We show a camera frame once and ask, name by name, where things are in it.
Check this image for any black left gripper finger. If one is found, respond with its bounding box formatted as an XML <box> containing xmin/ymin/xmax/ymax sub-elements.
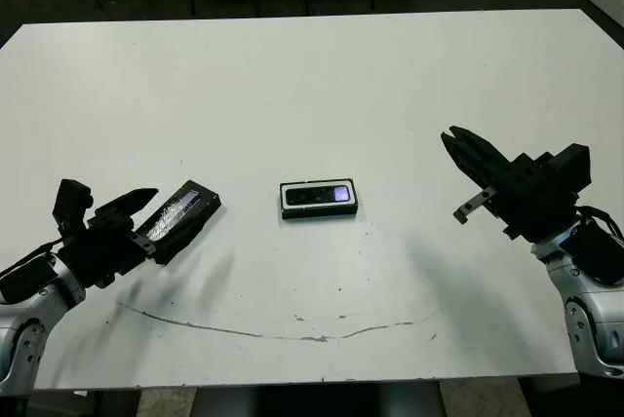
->
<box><xmin>95</xmin><ymin>187</ymin><xmax>160</xmax><ymax>224</ymax></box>

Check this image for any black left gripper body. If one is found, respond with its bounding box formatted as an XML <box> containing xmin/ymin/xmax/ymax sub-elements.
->
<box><xmin>57</xmin><ymin>208</ymin><xmax>159</xmax><ymax>290</ymax></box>

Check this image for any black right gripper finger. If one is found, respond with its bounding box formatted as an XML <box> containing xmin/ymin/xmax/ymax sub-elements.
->
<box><xmin>448</xmin><ymin>125</ymin><xmax>514</xmax><ymax>179</ymax></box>
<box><xmin>441</xmin><ymin>132</ymin><xmax>494</xmax><ymax>191</ymax></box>

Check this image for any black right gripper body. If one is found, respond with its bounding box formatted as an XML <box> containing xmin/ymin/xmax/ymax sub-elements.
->
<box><xmin>452</xmin><ymin>151</ymin><xmax>582</xmax><ymax>244</ymax></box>

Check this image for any black printed box lid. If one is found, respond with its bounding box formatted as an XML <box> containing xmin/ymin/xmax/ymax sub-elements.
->
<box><xmin>144</xmin><ymin>179</ymin><xmax>223</xmax><ymax>268</ymax></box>

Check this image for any slim black camera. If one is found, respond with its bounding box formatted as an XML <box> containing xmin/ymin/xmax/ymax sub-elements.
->
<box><xmin>285</xmin><ymin>184</ymin><xmax>353</xmax><ymax>208</ymax></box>

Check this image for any black box base white insert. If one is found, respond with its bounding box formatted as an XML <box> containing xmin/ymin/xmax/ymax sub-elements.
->
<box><xmin>279</xmin><ymin>176</ymin><xmax>361</xmax><ymax>221</ymax></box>

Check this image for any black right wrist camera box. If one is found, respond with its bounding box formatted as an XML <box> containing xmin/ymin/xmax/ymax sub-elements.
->
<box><xmin>535</xmin><ymin>142</ymin><xmax>593</xmax><ymax>197</ymax></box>

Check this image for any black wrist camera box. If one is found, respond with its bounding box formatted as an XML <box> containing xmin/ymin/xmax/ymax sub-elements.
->
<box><xmin>535</xmin><ymin>142</ymin><xmax>593</xmax><ymax>197</ymax></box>
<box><xmin>52</xmin><ymin>177</ymin><xmax>95</xmax><ymax>238</ymax></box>

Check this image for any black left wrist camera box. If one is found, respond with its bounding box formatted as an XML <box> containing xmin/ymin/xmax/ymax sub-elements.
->
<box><xmin>52</xmin><ymin>177</ymin><xmax>95</xmax><ymax>238</ymax></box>

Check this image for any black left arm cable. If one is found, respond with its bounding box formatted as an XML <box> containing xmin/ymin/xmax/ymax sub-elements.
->
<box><xmin>0</xmin><ymin>239</ymin><xmax>64</xmax><ymax>278</ymax></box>

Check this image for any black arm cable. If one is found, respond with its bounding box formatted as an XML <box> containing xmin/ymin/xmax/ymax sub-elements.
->
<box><xmin>574</xmin><ymin>205</ymin><xmax>624</xmax><ymax>247</ymax></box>
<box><xmin>0</xmin><ymin>239</ymin><xmax>64</xmax><ymax>278</ymax></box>

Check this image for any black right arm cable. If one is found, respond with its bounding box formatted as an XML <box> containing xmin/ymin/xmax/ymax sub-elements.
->
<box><xmin>574</xmin><ymin>205</ymin><xmax>624</xmax><ymax>247</ymax></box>

